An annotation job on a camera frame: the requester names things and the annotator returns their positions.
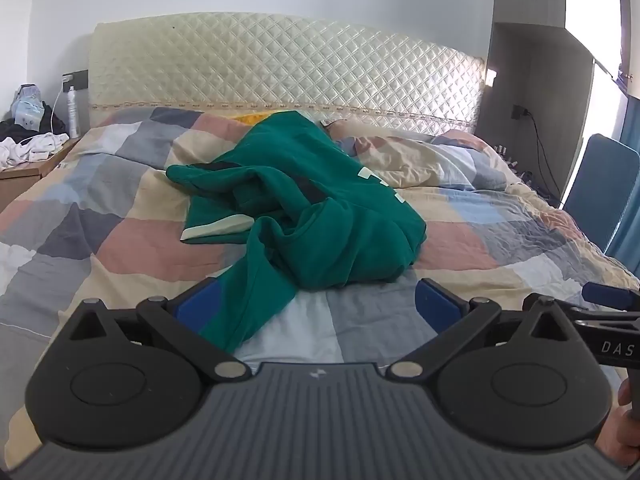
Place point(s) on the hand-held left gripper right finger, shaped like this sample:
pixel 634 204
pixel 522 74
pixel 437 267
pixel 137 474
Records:
pixel 435 305

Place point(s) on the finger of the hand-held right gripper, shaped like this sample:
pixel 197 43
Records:
pixel 612 296
pixel 605 320

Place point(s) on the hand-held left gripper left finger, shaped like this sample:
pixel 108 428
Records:
pixel 200 305

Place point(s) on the green hoodie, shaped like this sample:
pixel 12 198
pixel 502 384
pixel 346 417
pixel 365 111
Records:
pixel 325 230

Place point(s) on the person's right hand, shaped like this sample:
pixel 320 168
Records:
pixel 615 435

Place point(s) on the patchwork quilt bed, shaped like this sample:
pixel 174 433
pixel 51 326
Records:
pixel 150 245

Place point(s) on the blue chair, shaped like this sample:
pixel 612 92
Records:
pixel 600 185

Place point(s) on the group of small cosmetic bottles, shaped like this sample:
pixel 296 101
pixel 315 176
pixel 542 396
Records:
pixel 510 160

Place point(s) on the blue curtain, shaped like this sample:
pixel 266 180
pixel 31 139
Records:
pixel 632 125

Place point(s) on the yellow pillow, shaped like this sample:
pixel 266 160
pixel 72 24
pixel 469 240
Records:
pixel 250 117

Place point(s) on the black power adapter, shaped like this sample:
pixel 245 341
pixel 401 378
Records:
pixel 519 111

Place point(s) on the wooden nightstand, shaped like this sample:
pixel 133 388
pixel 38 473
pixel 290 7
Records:
pixel 20 185

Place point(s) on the white bottle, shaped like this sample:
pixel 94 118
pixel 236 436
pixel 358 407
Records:
pixel 73 115

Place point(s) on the white cloth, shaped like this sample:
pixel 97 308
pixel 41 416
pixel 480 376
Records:
pixel 30 147

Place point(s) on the black cloth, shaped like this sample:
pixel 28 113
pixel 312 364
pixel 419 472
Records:
pixel 52 120

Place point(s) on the cream quilted headboard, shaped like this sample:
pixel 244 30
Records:
pixel 275 60

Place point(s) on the clear plastic bag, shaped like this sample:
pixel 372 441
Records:
pixel 27 107

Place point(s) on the small wall lamp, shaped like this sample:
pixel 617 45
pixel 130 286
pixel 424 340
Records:
pixel 491 77

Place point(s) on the dark wall socket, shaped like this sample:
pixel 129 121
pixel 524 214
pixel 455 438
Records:
pixel 80 77

